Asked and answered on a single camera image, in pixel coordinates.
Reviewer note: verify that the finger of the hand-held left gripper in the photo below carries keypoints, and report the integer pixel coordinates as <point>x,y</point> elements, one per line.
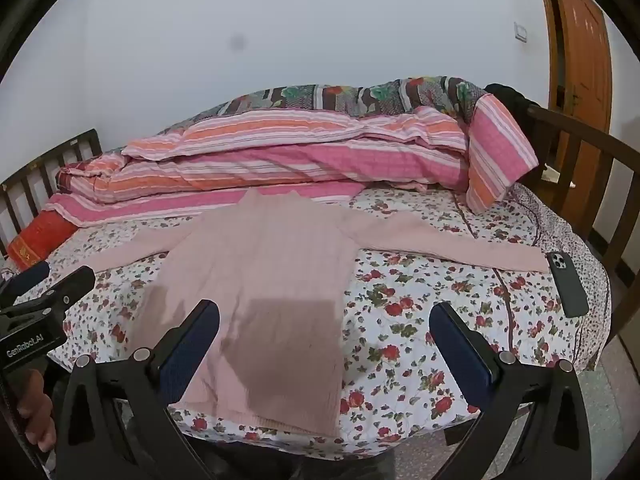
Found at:
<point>65,285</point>
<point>30,277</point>

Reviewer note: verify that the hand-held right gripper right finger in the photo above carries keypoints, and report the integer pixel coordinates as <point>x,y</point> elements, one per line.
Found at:
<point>460,355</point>

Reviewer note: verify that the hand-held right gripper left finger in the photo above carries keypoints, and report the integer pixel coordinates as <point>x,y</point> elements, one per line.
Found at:
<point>187,355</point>

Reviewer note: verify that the pink knit sweater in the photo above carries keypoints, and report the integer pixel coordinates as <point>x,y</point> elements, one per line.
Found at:
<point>260,270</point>

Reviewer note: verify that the person's left hand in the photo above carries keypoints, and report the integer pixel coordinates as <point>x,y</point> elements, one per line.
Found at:
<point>37,410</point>

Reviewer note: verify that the red pillow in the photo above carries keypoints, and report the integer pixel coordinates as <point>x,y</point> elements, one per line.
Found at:
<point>40,240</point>

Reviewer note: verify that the red rose floral bed sheet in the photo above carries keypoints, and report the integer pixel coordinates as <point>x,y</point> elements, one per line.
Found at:
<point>425,280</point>

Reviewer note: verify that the dark grey smartphone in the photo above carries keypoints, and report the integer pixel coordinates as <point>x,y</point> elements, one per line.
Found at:
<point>567,285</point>

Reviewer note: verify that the dark wooden headboard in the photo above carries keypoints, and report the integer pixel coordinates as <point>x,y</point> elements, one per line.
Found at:
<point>65,147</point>

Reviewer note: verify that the pink orange striped quilt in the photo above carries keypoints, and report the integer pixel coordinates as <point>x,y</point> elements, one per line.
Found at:
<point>300,160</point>

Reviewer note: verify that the dark wooden footboard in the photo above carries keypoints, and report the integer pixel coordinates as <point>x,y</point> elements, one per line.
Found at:
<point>575,130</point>

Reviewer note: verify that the black garment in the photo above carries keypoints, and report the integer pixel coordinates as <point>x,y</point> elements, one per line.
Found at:
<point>510,97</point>

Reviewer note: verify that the dark floral patterned quilt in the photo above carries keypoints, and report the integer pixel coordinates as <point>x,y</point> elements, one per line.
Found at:
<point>350,95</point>

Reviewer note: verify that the brown wooden door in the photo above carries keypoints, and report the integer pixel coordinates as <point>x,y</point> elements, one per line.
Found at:
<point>580,60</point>

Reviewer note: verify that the white light switch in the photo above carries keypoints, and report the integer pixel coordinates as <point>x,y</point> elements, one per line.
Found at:
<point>521,31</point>

